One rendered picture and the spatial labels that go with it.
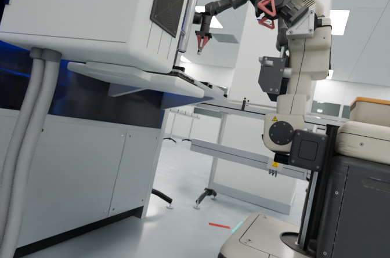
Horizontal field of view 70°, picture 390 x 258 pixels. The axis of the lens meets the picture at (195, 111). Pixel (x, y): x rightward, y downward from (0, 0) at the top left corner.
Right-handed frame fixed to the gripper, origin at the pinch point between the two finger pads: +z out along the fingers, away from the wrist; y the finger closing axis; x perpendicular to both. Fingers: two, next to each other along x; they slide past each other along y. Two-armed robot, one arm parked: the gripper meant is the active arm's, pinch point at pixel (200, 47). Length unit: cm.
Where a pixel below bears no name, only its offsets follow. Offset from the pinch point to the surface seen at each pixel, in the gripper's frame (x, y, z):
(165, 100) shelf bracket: -8.2, 16.2, 35.1
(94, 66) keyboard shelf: 90, 11, 37
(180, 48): 87, -12, 26
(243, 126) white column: -143, -38, 35
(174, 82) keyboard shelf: 88, -13, 36
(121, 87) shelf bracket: 41, 24, 37
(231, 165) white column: -145, -34, 80
